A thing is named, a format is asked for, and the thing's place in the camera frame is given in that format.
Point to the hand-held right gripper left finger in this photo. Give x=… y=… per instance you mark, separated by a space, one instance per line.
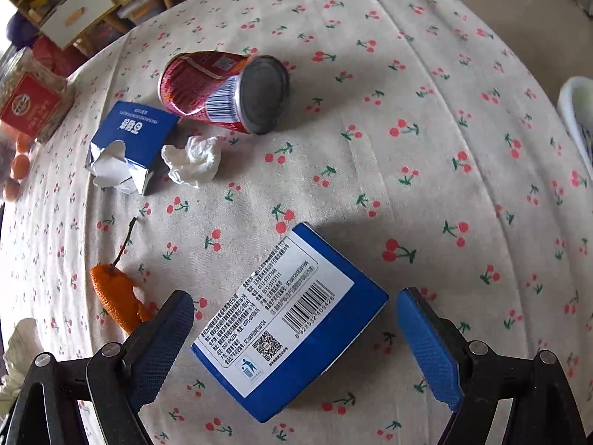
x=162 y=347

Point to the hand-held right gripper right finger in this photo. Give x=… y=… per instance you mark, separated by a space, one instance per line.
x=428 y=347

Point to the blue box with white label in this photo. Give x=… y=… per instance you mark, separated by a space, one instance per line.
x=296 y=324

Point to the white dotted plastic bin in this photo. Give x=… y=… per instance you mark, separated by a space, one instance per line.
x=577 y=116

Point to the orange peel with stem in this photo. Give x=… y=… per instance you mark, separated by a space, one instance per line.
x=116 y=296

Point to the crumpled beige paper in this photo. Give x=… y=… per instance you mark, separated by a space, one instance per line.
x=21 y=361

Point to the cherry print tablecloth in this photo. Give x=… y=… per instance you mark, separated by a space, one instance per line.
x=417 y=194

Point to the crumpled white tissue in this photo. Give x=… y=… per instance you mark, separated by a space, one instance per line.
x=192 y=160

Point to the small torn blue carton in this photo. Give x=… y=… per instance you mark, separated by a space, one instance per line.
x=134 y=139

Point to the red drink can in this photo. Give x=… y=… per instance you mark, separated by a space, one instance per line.
x=204 y=83

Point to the clear jar with red label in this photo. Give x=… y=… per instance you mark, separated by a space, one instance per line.
x=32 y=102

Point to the dark purple hat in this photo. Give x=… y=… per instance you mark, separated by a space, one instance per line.
x=21 y=28

